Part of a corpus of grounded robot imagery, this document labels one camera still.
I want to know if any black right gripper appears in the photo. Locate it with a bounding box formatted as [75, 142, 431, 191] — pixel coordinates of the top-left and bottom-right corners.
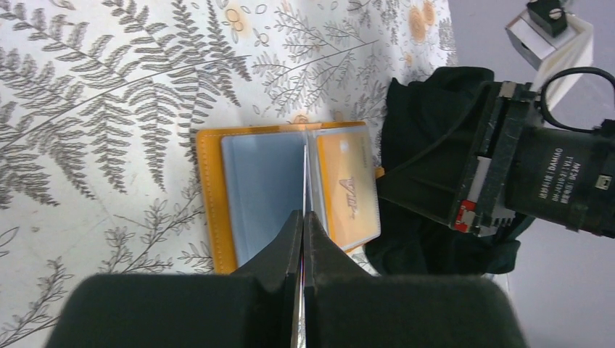
[376, 81, 614, 238]

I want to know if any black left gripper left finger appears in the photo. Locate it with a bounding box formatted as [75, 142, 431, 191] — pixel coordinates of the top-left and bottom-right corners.
[46, 210, 303, 347]

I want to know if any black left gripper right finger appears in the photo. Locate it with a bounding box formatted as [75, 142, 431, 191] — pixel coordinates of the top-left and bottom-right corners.
[303, 212, 527, 347]

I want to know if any yellow credit card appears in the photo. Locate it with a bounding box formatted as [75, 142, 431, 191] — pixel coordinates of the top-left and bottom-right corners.
[315, 127, 381, 252]

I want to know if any yellow leather card holder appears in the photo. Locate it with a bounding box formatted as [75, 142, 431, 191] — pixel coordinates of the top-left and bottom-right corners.
[195, 121, 369, 274]

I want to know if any black cloth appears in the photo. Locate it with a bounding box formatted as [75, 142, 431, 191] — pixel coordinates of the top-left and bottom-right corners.
[365, 67, 532, 276]

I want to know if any floral patterned table mat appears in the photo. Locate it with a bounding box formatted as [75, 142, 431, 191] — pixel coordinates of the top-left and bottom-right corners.
[1, 1, 457, 347]

